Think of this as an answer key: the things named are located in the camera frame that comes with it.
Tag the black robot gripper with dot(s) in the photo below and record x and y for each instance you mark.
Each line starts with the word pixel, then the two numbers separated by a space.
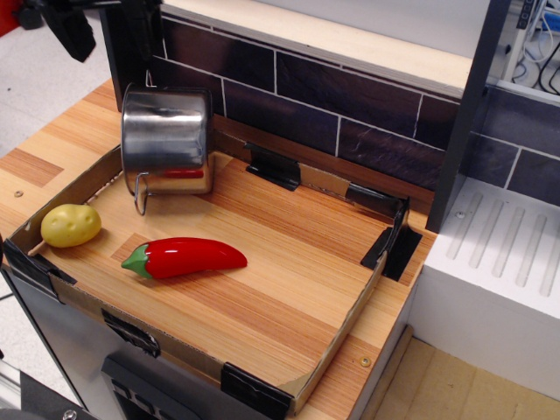
pixel 143 32

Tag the stainless steel pot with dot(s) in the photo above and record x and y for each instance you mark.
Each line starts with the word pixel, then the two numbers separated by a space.
pixel 166 139

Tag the yellow toy potato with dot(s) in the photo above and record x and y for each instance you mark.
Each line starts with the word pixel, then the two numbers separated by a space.
pixel 70 225

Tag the red toy chili pepper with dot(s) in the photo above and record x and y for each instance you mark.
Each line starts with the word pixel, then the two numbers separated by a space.
pixel 179 256

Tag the white dish drainer sink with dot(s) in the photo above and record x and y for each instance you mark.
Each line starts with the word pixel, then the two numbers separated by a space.
pixel 488 292

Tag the dark grey vertical post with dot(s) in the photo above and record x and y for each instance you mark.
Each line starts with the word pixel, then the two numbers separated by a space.
pixel 458 155

